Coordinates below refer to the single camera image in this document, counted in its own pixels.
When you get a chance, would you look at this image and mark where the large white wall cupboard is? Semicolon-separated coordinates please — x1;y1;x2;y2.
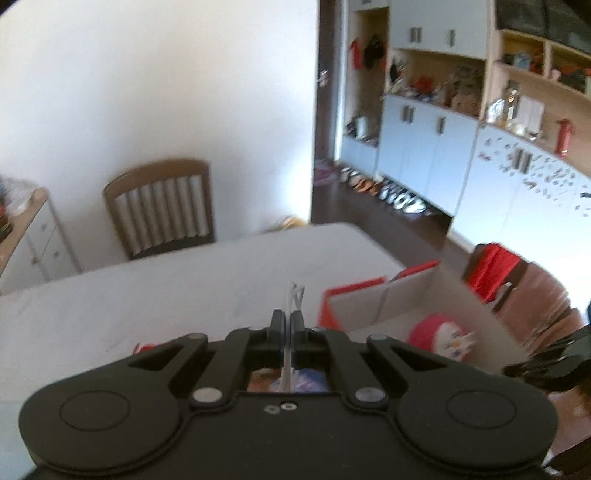
338;1;590;277

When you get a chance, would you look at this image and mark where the pink round plush toy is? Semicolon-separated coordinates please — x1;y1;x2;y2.
407;314;476;362

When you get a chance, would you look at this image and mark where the red patterned rug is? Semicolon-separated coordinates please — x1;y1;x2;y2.
314;165;339;187

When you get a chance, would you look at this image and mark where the white cable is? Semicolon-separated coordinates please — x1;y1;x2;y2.
278;280;307;394

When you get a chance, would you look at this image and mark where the wooden slat chair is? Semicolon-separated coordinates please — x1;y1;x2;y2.
103;158;215;261

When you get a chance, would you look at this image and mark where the red thermos bottle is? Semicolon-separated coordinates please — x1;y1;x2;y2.
555;119;573;158

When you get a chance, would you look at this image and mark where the white drawer cabinet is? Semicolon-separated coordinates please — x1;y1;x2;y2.
1;188;82;295

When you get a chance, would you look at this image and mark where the brown door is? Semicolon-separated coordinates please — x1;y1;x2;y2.
315;0;346;162

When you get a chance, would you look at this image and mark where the red cloth on chair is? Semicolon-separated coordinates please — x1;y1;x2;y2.
464;243;521;303

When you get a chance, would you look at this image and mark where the red and white cardboard box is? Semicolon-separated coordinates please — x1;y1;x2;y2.
318;263;528;373

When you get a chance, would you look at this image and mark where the pink fringed scarf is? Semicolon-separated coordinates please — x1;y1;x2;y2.
497;263;571;352

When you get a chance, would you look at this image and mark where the blue card box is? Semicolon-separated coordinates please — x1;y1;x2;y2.
291;369;329;394

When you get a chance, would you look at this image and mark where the pink fleece garment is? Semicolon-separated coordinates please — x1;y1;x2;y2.
247;368;281;393

